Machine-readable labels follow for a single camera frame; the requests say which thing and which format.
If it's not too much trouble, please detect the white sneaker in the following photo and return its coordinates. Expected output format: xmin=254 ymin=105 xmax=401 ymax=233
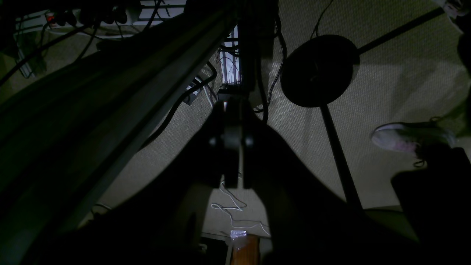
xmin=370 ymin=120 xmax=457 ymax=155

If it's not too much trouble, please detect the black round stand base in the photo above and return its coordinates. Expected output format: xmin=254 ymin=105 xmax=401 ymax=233
xmin=280 ymin=35 xmax=360 ymax=108

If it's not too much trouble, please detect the white cable on floor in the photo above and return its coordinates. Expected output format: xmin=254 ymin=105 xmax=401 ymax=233
xmin=210 ymin=179 xmax=271 ymax=236

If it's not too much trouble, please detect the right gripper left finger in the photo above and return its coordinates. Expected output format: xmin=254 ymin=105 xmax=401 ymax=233
xmin=121 ymin=102 xmax=225 ymax=265

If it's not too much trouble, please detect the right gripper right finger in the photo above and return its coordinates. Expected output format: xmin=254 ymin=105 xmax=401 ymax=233
xmin=239 ymin=100 xmax=354 ymax=265

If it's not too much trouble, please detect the white power strip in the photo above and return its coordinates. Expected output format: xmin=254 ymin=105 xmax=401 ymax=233
xmin=44 ymin=6 xmax=192 ymax=37

